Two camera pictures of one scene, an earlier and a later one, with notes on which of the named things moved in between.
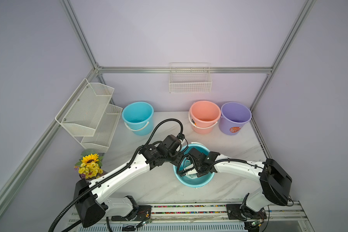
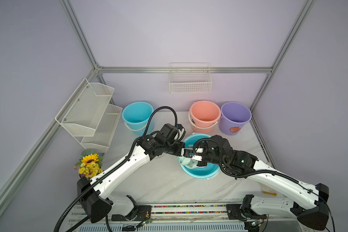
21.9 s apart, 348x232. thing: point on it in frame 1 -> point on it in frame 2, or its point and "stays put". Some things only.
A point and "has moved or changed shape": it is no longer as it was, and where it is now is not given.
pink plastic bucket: (203, 116) stays put
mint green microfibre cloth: (192, 173) has moved or changed shape
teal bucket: (195, 182) has moved or changed shape
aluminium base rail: (281, 217) stays put
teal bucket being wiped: (138, 117) stays put
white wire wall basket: (190, 77) stays put
